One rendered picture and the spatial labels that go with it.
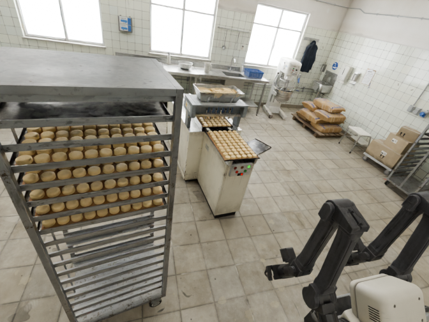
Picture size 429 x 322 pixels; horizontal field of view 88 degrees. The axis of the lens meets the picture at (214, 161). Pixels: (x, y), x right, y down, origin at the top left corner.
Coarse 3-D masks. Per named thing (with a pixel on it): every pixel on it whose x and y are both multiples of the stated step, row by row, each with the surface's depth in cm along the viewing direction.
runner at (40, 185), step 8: (152, 168) 106; (160, 168) 108; (168, 168) 110; (88, 176) 95; (96, 176) 96; (104, 176) 98; (112, 176) 100; (120, 176) 102; (32, 184) 87; (40, 184) 88; (48, 184) 89; (56, 184) 91; (64, 184) 92; (72, 184) 94
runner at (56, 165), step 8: (152, 152) 102; (160, 152) 103; (168, 152) 105; (72, 160) 88; (80, 160) 89; (88, 160) 91; (96, 160) 92; (104, 160) 94; (112, 160) 95; (120, 160) 97; (128, 160) 99; (16, 168) 81; (24, 168) 82; (32, 168) 83; (40, 168) 84; (48, 168) 86; (56, 168) 87
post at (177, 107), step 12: (180, 96) 88; (180, 108) 91; (180, 120) 94; (168, 192) 119; (168, 204) 122; (168, 216) 126; (168, 228) 133; (168, 240) 140; (168, 252) 147; (168, 264) 156
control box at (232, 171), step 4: (232, 164) 226; (236, 164) 227; (240, 164) 228; (244, 164) 229; (248, 164) 230; (252, 164) 232; (232, 168) 225; (240, 168) 229; (244, 168) 231; (248, 168) 234; (232, 172) 229; (240, 172) 233; (244, 172) 235; (248, 172) 238
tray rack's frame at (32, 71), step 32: (0, 64) 77; (32, 64) 82; (64, 64) 88; (96, 64) 95; (128, 64) 103; (160, 64) 113; (0, 160) 75; (32, 224) 93; (128, 288) 180; (160, 288) 184; (96, 320) 159
